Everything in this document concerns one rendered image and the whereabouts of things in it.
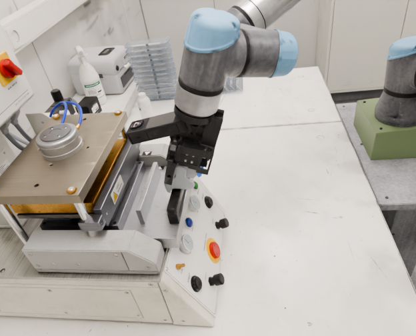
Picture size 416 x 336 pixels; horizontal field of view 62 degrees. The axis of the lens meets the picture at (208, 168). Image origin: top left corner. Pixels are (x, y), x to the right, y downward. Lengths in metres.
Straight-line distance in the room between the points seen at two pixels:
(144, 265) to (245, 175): 0.55
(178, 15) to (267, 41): 2.56
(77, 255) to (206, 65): 0.41
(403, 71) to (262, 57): 0.60
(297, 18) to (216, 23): 2.63
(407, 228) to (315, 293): 0.73
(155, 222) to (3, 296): 0.38
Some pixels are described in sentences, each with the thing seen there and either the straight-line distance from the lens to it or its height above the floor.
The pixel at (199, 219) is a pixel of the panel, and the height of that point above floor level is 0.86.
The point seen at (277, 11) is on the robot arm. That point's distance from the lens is 0.72.
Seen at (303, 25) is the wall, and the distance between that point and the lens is 3.15.
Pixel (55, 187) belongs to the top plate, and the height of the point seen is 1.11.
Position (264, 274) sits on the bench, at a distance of 0.86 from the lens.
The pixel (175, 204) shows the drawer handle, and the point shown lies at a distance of 0.67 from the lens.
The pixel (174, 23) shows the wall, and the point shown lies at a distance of 3.14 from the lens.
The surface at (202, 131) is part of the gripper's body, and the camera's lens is 0.61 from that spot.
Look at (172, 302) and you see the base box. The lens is 0.73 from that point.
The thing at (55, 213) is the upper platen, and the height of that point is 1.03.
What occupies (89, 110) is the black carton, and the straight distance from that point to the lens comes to 1.48.
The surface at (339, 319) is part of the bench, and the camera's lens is 0.82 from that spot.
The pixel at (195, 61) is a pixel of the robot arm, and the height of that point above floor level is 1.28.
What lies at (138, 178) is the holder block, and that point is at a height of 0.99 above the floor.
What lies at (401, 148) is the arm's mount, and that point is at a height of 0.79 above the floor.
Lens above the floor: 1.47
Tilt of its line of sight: 38 degrees down
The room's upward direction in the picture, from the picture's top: 9 degrees counter-clockwise
